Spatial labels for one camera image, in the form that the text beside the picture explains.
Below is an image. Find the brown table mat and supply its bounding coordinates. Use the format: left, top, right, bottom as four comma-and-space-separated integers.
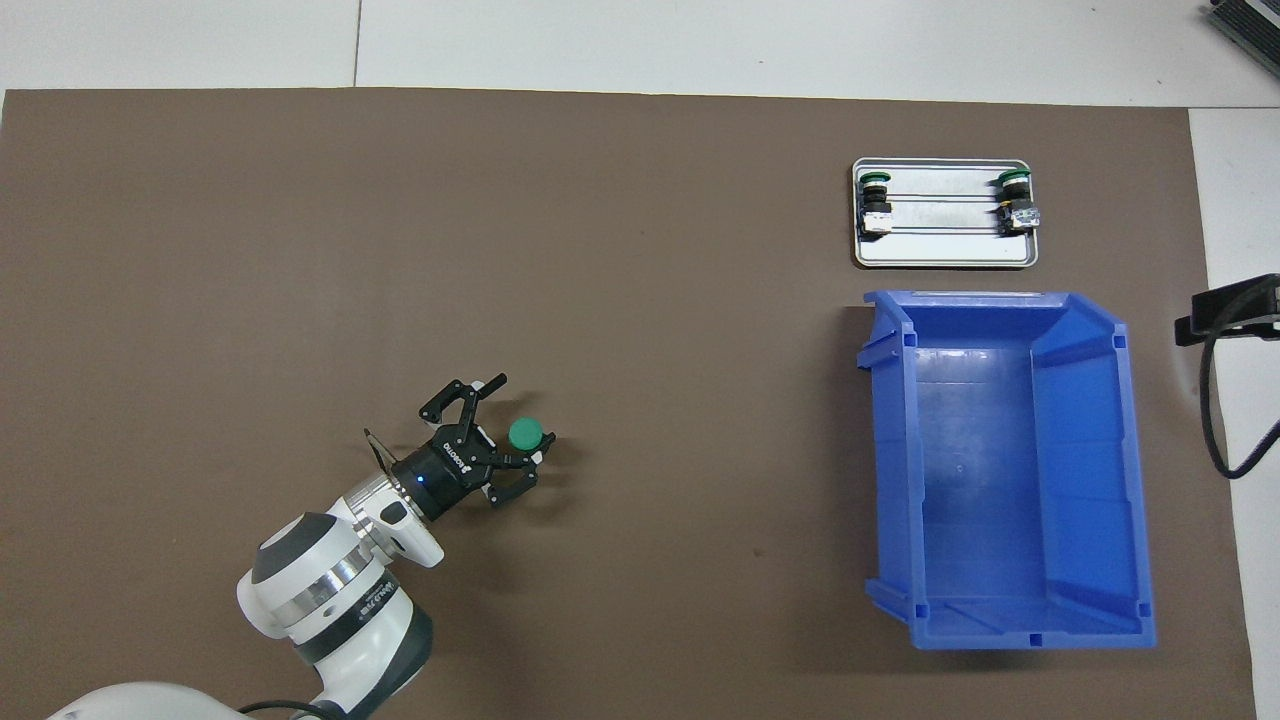
0, 88, 1256, 720

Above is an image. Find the green push button yellow mark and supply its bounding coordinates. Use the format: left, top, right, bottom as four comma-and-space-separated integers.
992, 170, 1043, 238

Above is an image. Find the grey ribbed device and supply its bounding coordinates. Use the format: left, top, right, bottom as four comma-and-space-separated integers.
1205, 0, 1280, 66

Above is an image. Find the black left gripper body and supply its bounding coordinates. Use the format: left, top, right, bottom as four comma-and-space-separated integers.
392, 440, 493, 521

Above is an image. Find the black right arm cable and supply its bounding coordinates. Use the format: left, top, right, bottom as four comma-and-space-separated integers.
1198, 320, 1280, 481

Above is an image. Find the blue plastic storage bin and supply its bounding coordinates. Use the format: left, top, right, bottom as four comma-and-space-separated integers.
857, 289, 1159, 652

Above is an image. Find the silver metal tray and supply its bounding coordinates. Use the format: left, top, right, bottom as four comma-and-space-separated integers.
851, 157, 1040, 270

